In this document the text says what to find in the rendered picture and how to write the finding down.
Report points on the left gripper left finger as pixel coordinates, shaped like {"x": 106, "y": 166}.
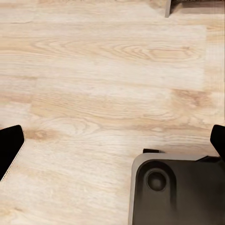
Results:
{"x": 11, "y": 140}

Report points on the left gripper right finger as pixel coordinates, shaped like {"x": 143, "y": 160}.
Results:
{"x": 217, "y": 139}

